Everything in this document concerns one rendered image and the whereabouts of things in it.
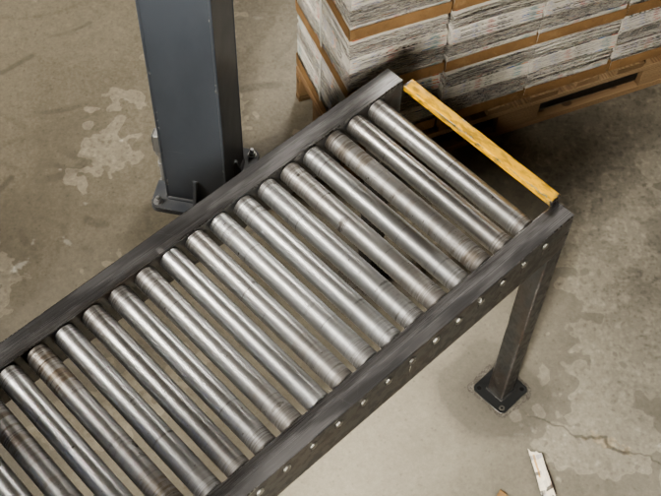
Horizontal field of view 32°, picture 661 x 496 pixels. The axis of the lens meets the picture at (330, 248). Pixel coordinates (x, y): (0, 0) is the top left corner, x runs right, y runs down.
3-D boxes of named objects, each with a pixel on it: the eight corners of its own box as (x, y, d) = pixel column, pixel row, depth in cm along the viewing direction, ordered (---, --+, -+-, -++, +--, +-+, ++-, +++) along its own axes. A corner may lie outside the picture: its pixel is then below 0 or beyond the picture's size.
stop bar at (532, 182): (412, 83, 255) (413, 77, 253) (561, 199, 238) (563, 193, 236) (402, 91, 253) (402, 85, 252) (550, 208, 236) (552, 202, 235)
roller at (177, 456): (73, 328, 224) (69, 315, 220) (228, 495, 206) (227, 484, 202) (52, 342, 222) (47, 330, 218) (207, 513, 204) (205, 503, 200)
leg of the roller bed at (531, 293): (499, 375, 304) (545, 231, 248) (515, 390, 302) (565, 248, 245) (484, 388, 302) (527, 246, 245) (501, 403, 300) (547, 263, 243)
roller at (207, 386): (126, 289, 229) (122, 277, 225) (282, 450, 211) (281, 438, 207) (105, 304, 227) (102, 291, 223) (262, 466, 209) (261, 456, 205)
